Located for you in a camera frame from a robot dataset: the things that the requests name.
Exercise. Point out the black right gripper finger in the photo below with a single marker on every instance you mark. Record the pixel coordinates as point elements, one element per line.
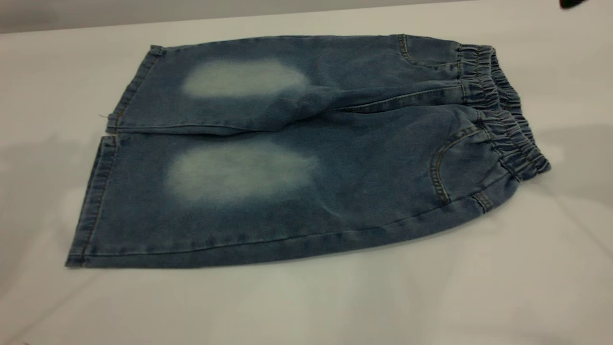
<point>572,3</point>

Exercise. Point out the blue denim jeans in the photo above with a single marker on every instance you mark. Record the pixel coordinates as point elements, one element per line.
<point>335,163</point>

